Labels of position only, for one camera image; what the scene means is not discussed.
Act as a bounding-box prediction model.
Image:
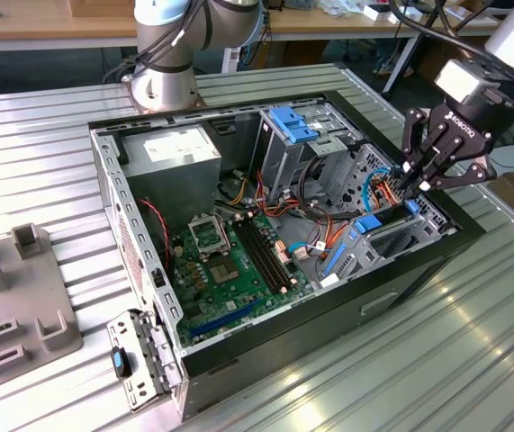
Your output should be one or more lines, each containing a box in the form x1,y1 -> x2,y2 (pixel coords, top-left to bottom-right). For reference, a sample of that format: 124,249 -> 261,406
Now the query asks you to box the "metal socket cover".
186,212 -> 232,254

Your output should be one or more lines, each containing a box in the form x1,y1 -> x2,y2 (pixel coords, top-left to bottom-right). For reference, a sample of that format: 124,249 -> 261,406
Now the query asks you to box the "blue data wire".
358,166 -> 395,215

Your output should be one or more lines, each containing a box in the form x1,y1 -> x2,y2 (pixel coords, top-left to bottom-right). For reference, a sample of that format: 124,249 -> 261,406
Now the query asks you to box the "green motherboard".
168,211 -> 320,348

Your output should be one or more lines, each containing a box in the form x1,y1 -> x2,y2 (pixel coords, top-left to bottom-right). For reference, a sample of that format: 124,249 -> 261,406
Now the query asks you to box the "hard disk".
322,200 -> 420,279

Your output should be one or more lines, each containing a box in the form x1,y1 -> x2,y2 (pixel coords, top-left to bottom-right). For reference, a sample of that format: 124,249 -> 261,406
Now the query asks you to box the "red orange wire bundle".
254,173 -> 305,229

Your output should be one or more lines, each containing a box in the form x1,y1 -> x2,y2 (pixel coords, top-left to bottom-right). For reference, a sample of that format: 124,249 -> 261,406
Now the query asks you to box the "grey parts rack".
0,206 -> 85,400

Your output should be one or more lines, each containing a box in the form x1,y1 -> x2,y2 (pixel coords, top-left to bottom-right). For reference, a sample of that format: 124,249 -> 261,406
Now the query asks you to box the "orange yellow power wire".
311,174 -> 410,267

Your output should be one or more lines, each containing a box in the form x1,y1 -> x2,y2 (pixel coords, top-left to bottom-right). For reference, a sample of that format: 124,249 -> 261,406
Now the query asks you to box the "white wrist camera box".
433,57 -> 492,105

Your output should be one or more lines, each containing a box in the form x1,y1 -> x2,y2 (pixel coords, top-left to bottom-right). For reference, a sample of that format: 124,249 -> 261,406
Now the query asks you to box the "brown cardboard box on desk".
69,0 -> 135,18

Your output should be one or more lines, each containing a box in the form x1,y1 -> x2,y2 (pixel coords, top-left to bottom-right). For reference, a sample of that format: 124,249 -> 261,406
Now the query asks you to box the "long wooden desk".
0,0 -> 514,53

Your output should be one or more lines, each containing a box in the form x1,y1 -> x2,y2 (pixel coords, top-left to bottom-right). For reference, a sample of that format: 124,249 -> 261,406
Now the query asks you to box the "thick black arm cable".
389,0 -> 514,98

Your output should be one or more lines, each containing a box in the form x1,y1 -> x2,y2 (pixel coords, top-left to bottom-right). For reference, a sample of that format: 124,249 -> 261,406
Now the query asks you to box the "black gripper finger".
399,106 -> 436,191
410,154 -> 498,200

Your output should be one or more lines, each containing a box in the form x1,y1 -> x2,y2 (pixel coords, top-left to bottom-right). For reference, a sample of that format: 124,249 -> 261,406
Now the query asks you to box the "metal slot bracket plate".
105,307 -> 185,414

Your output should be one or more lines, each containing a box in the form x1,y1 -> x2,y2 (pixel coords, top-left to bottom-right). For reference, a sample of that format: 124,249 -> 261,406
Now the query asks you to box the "short pale blue wire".
284,241 -> 329,263

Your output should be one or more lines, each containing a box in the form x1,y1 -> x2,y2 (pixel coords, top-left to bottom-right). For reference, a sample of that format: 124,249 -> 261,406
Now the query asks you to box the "metal optical drive cage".
256,101 -> 360,204

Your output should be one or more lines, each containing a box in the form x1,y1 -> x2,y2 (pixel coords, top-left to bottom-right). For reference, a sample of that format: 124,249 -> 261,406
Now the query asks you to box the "grey power supply box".
119,123 -> 222,235

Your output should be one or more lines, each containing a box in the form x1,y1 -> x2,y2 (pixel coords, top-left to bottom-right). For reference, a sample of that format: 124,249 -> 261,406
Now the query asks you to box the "blue expansion slot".
189,300 -> 260,339

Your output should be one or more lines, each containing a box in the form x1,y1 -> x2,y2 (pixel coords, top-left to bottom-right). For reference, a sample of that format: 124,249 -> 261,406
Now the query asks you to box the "metal disk bay cage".
314,142 -> 460,289

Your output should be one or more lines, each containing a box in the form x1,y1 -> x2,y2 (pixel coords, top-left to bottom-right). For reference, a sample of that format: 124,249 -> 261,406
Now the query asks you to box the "thick black inner cable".
298,154 -> 356,222

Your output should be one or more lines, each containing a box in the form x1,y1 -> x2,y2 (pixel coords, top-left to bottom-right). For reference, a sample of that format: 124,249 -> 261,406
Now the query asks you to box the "white box with dark lid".
363,3 -> 392,22

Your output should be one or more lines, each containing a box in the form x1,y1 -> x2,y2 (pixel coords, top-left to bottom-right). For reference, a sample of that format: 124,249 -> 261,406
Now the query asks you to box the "black open PC case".
87,89 -> 487,422

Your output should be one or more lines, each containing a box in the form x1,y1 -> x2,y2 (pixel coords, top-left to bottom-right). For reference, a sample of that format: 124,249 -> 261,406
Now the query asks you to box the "black RAM slot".
232,219 -> 282,294
249,217 -> 297,291
238,219 -> 287,293
243,218 -> 293,293

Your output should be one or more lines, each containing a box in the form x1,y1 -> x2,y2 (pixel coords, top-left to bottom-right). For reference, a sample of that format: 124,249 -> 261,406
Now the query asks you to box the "red black fan wire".
140,199 -> 173,274

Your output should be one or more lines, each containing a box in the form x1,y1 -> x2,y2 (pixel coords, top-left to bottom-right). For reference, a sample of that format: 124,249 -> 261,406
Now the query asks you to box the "blue plastic drive latch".
270,106 -> 319,144

